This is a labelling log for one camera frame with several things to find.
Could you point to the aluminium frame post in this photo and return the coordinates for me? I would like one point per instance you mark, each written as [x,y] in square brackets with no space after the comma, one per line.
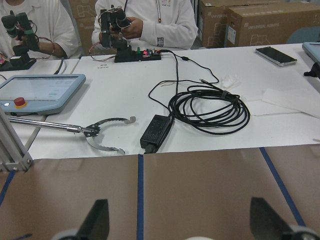
[13,154]

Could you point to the white ikea cup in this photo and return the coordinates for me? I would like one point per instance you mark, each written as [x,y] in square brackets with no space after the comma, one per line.
[198,238]

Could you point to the cardboard box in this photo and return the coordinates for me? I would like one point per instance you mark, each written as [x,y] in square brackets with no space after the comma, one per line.
[272,24]

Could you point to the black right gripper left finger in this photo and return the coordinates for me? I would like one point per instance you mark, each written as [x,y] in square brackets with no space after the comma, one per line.
[96,225]

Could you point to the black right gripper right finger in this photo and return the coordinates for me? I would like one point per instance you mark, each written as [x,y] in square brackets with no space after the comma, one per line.
[266,224]

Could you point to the metal reacher grabber tool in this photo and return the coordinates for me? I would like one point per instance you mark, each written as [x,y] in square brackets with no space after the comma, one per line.
[90,132]

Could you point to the black power adapter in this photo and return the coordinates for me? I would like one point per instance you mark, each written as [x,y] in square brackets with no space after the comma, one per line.
[155,133]

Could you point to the black smartphone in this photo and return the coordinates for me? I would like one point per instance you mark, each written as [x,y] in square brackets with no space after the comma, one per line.
[275,56]

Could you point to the seated operator in white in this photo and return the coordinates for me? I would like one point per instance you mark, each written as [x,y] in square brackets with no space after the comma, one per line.
[162,24]

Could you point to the blue teach pendant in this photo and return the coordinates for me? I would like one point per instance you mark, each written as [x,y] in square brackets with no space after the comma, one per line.
[41,94]

